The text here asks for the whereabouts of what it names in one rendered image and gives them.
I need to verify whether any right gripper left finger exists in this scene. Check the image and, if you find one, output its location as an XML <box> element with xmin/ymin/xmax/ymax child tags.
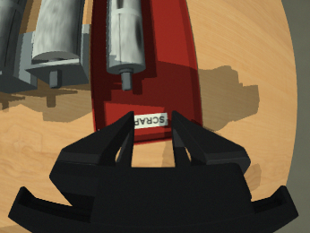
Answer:
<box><xmin>56</xmin><ymin>111</ymin><xmax>135</xmax><ymax>167</ymax></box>

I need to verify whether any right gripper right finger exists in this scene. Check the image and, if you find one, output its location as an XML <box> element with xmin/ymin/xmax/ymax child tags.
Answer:
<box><xmin>171</xmin><ymin>110</ymin><xmax>251</xmax><ymax>175</ymax></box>

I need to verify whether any red rectangular tray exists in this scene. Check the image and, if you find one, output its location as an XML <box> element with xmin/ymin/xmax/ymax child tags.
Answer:
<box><xmin>90</xmin><ymin>0</ymin><xmax>202</xmax><ymax>145</ymax></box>

